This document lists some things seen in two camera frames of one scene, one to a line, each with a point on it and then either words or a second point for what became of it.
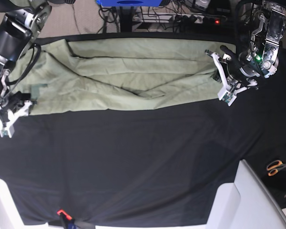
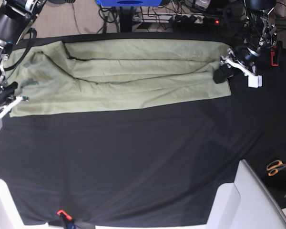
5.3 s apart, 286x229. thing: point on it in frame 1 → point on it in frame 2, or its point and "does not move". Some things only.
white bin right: (246, 203) does not move
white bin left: (4, 213) does not move
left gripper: (13, 102) → (4, 97)
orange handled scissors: (273, 167) does not move
